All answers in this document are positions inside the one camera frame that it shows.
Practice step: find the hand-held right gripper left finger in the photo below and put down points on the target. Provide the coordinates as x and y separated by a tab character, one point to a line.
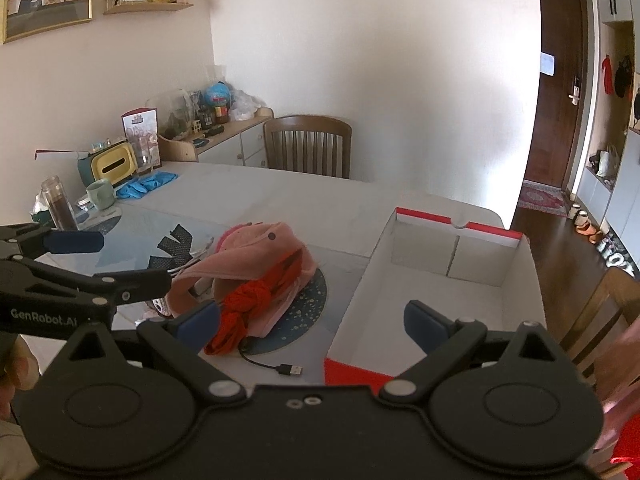
200	321

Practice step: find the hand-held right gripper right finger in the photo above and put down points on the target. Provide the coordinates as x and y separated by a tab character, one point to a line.
425	324

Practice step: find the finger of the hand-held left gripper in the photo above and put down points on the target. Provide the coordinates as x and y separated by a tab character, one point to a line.
135	286
75	242

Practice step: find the red knotted cloth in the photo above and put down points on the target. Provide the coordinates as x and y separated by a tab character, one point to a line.
240	305

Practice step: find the white red cardboard box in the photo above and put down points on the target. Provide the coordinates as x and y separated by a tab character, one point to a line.
395	280

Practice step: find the pink fleece garment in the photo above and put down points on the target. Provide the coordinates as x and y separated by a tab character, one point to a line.
260	255

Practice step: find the person's left hand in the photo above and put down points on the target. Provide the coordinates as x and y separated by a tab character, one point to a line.
19	366

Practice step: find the clear tumbler with dark drink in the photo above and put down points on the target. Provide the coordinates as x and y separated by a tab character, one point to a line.
60	207

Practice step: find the green mug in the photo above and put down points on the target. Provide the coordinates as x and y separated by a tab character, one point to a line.
102	194

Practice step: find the black mesh cloth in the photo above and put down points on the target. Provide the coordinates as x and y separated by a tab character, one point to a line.
177	238

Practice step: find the pink fluffy toy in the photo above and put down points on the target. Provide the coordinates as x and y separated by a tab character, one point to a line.
227	238

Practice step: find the yellow tissue box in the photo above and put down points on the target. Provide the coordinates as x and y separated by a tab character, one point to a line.
115	162

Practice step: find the pile of blue gloves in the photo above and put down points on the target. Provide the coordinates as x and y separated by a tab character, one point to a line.
145	185

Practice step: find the dark blue speckled placemat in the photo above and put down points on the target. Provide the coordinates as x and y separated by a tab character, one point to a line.
306	305

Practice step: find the red white printed carton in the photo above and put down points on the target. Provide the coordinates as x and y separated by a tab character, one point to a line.
140	130

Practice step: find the clear glass jar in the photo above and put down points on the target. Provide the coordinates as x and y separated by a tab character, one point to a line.
181	115

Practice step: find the red patterned rug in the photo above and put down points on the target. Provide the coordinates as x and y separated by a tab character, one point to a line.
542	199

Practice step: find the wooden chair with towel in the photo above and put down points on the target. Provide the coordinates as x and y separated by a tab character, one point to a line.
600	310

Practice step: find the white wooden sideboard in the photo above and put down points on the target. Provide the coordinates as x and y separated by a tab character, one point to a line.
250	145

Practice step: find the orange slippers pair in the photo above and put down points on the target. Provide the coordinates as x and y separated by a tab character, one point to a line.
587	231

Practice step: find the beige slippers pair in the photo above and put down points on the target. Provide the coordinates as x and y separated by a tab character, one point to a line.
574	210

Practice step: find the dark sauce bottle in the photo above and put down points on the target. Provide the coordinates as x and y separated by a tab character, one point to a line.
222	113

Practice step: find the white patterned shoes pair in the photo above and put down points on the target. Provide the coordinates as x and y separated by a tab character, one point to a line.
616	256

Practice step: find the pink towel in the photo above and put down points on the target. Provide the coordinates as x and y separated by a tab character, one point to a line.
625	360

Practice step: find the blue globe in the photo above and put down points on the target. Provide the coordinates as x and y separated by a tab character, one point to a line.
219	94

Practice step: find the clear plastic bag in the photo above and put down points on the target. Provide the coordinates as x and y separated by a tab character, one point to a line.
245	107

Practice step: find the brown wooden slat chair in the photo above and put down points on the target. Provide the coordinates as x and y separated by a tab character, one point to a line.
305	125

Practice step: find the brown wooden door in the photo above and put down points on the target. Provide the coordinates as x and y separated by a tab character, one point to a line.
550	125

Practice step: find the white tote bag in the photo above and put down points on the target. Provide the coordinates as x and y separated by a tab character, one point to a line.
607	162

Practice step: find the red plastic stool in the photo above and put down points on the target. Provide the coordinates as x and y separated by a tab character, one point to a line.
631	462

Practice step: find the red hanging ornament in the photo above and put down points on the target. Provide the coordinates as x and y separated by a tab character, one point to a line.
607	74

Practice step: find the black hanging bag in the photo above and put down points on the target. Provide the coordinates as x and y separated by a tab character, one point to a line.
622	77

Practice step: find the white hallway cabinet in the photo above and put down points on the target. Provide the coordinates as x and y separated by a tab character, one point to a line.
617	2

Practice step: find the framed wall picture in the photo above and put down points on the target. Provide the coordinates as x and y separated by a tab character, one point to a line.
45	0

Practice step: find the wooden wall shelf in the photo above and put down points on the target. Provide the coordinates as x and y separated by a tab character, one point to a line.
145	8

